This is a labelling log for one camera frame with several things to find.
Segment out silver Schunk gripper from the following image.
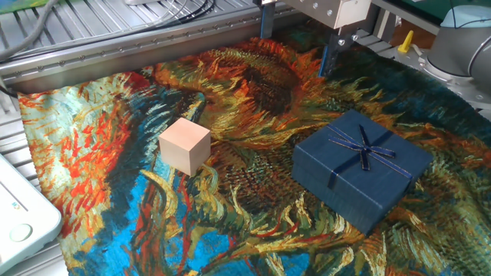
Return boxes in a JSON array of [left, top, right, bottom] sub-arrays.
[[253, 0, 374, 79]]

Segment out plain wooden cube block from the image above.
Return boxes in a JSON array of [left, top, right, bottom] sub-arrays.
[[158, 117, 213, 177]]

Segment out sunflower painting print cloth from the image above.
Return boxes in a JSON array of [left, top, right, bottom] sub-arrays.
[[17, 17, 491, 276]]

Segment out grey aluminium bar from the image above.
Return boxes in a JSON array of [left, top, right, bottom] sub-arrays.
[[374, 7, 402, 44]]

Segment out yellow plastic clip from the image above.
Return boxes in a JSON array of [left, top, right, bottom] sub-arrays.
[[397, 30, 415, 54]]

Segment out blue gift box with ribbon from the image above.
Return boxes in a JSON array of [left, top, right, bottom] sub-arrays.
[[291, 109, 435, 236]]

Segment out green printed cloth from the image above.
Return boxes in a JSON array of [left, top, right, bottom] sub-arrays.
[[0, 0, 50, 15]]

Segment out white plastic device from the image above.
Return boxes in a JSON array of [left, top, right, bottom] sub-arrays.
[[0, 153, 64, 275]]

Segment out black table cables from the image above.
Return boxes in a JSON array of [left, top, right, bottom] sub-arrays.
[[114, 0, 216, 38]]

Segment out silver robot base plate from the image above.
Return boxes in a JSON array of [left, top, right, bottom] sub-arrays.
[[394, 44, 491, 113]]

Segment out aluminium table rail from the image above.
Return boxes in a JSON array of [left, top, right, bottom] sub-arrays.
[[0, 2, 327, 95]]

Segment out thick grey cable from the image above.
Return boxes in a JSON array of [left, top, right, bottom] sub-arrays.
[[0, 0, 61, 62]]

